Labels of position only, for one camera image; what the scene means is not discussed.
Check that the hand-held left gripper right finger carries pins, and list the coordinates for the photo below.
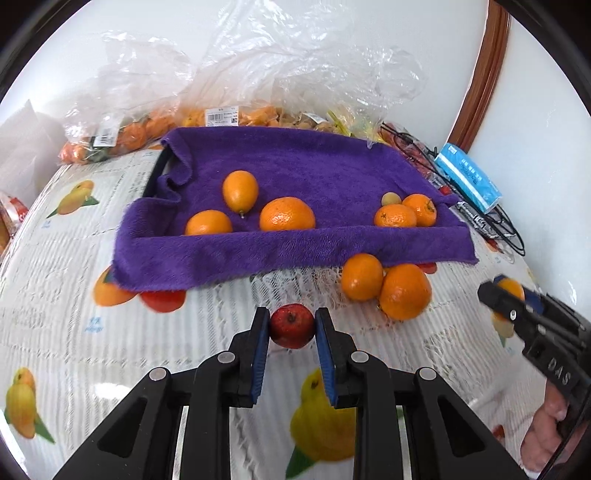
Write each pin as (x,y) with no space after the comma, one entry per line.
(325,360)

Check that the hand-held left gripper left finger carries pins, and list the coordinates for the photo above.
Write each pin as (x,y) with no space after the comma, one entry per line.
(260,355)

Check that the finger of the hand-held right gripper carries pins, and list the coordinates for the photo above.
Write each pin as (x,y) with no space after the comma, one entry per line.
(534,301)
(503,307)

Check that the small orange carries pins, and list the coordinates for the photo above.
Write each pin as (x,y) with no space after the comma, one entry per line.
(511,289)

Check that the small red apple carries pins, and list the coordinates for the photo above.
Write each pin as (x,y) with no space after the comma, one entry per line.
(292,325)

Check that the mandarin orange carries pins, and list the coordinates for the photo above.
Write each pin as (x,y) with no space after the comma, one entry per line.
(422,210)
(395,216)

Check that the large orange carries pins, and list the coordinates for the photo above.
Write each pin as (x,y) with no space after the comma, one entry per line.
(287,214)

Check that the small yellow-green fruit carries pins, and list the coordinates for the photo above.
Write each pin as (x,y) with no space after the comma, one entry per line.
(391,199)

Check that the oval orange kumquat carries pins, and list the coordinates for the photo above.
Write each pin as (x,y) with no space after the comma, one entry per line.
(240,190)

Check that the person's right hand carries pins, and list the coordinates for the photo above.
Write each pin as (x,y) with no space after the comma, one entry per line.
(538,438)

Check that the blue tissue pack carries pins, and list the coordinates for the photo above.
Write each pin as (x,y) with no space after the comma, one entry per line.
(468,177)

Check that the fruit print tablecloth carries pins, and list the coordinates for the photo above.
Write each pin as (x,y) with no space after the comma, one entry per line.
(69,323)

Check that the purple towel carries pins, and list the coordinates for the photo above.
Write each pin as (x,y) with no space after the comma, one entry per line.
(300,161)

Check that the red wrapped snack pack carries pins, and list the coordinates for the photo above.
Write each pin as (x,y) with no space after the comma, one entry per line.
(388,131)

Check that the yellow packet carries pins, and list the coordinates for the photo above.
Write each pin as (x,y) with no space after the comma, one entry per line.
(351,123)

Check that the plastic bag of oranges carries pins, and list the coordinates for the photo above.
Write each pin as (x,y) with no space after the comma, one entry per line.
(129,115)

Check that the red box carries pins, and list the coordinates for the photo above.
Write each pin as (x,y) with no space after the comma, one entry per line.
(10,214)

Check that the large clear plastic bag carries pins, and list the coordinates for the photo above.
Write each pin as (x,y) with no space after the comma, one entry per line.
(295,60)

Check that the white soft bundle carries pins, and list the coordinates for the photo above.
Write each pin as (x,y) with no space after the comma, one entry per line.
(23,147)

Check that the wooden door frame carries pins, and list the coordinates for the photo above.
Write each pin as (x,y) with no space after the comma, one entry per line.
(485,69)

